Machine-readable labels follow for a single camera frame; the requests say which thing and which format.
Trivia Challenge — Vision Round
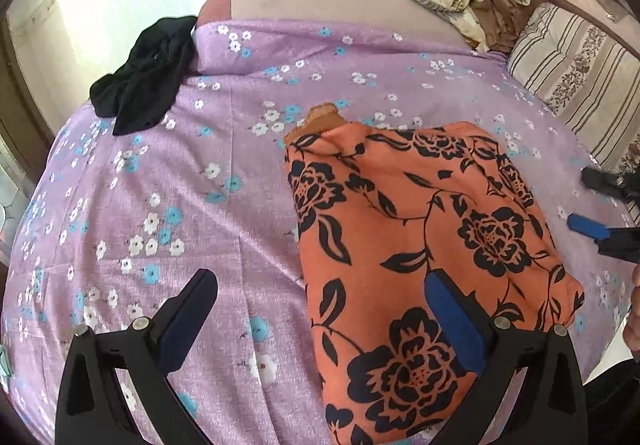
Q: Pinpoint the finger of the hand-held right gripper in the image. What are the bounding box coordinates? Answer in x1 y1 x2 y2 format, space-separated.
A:
580 166 640 201
567 214 640 263

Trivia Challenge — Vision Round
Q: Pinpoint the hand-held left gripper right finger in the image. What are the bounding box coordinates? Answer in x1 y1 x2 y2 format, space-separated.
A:
424 270 587 445

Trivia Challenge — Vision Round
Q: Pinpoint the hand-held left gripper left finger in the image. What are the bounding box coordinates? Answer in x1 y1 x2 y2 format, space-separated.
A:
54 268 219 445

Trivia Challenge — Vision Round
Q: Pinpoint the orange black floral garment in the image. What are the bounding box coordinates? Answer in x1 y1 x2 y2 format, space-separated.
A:
283 104 586 441

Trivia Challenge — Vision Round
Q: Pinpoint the person's right hand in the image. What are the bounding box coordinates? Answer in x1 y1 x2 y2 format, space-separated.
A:
625 265 640 351

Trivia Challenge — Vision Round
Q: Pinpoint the purple floral bedsheet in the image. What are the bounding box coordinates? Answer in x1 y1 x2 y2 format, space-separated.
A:
0 18 636 445

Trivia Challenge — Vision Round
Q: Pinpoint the striped pillow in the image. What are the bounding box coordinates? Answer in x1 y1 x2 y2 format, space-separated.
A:
506 2 640 176

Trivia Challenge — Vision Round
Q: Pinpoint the brown cloth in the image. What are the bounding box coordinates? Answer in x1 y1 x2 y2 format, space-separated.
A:
472 0 533 53

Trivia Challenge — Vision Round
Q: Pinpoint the stained glass window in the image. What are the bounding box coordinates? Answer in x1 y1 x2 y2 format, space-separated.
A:
0 140 17 246

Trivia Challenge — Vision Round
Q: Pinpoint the pink mattress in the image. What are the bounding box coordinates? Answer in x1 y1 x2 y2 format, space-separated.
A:
197 0 481 56

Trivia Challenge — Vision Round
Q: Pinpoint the wooden door frame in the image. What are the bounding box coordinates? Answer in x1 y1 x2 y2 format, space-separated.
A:
0 20 56 156

